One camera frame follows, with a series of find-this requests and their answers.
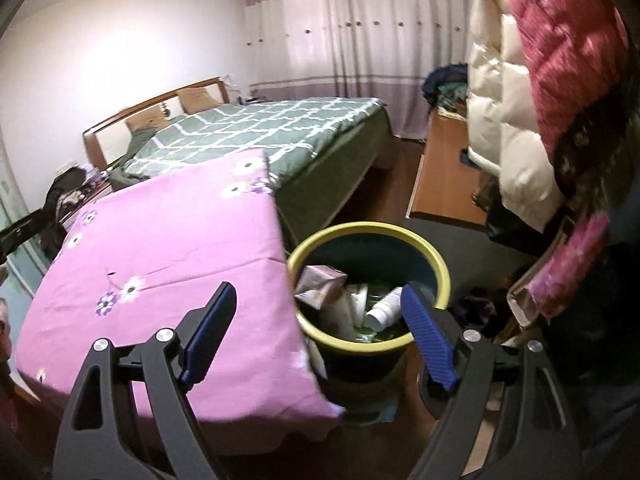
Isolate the dark clothes pile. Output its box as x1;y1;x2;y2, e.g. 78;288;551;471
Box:
40;166;108;261

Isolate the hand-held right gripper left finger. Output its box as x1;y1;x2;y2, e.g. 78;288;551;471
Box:
52;281;238;480

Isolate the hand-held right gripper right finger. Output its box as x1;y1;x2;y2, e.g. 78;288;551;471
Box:
400;282;586;480

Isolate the green white plastic bottle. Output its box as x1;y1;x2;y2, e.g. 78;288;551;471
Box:
352;320;413;344

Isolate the brown pillow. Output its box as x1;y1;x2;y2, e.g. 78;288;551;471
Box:
178;87;221;113
125;112;166;134

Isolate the mixed clothes pile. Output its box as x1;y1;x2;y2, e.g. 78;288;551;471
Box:
421;62;471;111

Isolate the wooden desk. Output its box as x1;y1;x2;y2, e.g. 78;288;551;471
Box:
406;107;493;226

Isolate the pink white curtain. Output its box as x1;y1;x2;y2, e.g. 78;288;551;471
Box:
239;0;481;138

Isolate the dark floral coat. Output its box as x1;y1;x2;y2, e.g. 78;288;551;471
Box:
547;75;640;221

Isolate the white puffer jacket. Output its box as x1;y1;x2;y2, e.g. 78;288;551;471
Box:
465;0;568;233

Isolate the yellow rimmed trash bin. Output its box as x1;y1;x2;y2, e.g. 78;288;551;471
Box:
286;221;451;401

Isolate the pink floral cloth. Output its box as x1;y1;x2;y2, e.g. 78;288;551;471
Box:
12;149;346;423

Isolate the white pill bottle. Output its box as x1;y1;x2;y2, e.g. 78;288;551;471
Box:
364;286;406;332

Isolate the crimson quilted jacket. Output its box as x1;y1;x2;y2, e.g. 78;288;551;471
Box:
495;0;631;161

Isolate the pink strawberry milk carton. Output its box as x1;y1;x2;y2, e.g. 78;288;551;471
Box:
295;265;349;308

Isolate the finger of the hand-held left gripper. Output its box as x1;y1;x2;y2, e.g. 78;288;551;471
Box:
0;210;48;261

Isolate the green plaid bed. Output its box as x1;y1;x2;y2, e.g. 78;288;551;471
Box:
107;96;396;231

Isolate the sliding wardrobe door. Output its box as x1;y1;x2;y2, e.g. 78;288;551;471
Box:
0;125;51;291

